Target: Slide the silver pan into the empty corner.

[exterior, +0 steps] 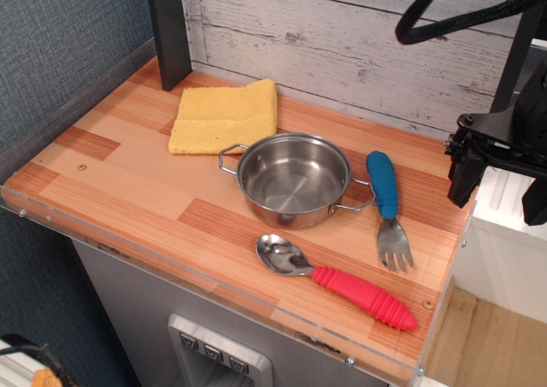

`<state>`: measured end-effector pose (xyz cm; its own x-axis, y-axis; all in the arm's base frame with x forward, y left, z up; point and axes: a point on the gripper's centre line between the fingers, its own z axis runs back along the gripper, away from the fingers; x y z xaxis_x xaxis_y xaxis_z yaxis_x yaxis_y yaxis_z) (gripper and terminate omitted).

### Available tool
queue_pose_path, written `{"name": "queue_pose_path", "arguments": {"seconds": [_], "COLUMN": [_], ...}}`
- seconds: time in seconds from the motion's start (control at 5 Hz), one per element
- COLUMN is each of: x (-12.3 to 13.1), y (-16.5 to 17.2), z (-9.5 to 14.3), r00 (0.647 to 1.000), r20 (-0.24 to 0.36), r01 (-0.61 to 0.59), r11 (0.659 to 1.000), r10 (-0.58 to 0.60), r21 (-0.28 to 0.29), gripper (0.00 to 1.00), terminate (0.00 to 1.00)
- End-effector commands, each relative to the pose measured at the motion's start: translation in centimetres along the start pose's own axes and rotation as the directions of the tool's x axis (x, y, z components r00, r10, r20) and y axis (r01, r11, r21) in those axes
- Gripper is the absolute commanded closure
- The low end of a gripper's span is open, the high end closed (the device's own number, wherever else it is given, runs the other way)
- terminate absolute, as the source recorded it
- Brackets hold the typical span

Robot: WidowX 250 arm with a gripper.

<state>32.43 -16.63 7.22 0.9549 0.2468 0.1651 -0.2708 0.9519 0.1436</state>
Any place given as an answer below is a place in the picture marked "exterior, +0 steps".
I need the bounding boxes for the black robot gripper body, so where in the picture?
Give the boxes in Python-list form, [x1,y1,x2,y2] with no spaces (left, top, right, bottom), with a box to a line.
[444,107,546,174]

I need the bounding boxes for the white toy sink unit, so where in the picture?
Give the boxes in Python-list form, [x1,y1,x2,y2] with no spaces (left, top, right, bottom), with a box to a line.
[452,167,546,322]

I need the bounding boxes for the dark left upright post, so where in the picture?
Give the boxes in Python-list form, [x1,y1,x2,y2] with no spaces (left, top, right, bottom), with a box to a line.
[148,0,192,91]

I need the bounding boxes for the silver button panel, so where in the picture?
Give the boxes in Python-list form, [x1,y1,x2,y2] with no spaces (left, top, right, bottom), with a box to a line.
[168,314,274,386]

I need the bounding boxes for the small stainless steel pot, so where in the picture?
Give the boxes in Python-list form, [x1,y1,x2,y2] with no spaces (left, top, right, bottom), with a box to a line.
[218,132,376,230]

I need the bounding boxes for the clear acrylic edge guard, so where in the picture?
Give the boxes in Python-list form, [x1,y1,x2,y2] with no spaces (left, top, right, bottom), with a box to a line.
[2,178,429,385]

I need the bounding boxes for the red handled metal spoon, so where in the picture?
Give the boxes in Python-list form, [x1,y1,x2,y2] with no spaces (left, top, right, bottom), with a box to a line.
[256,234,418,331]

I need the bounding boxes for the blue handled metal fork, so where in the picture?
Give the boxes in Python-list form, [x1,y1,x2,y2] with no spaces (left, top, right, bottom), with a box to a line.
[366,150,414,272]

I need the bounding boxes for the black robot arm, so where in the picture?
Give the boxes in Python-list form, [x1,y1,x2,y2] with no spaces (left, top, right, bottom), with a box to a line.
[445,61,546,226]

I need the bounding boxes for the grey toy cabinet front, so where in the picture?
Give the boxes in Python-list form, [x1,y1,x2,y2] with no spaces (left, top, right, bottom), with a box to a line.
[74,241,385,386]

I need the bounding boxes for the yellow folded cloth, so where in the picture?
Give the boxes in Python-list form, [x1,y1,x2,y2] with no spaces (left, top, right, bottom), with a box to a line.
[168,79,278,155]

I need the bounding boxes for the dark right upright post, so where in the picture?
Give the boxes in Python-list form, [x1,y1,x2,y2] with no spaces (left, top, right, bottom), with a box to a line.
[485,0,546,113]

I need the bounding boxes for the black braided cable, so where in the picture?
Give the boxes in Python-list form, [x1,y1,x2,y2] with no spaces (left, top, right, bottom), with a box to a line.
[395,0,538,46]

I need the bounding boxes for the orange sponge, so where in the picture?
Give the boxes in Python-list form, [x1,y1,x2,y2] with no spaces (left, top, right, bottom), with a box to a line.
[31,368,62,387]

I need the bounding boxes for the dark upright post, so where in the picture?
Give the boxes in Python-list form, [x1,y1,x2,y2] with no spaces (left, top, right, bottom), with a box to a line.
[148,0,192,91]
[485,0,546,113]

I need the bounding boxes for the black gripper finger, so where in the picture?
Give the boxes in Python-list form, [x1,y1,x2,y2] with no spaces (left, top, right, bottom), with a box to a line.
[521,178,547,226]
[448,154,486,208]

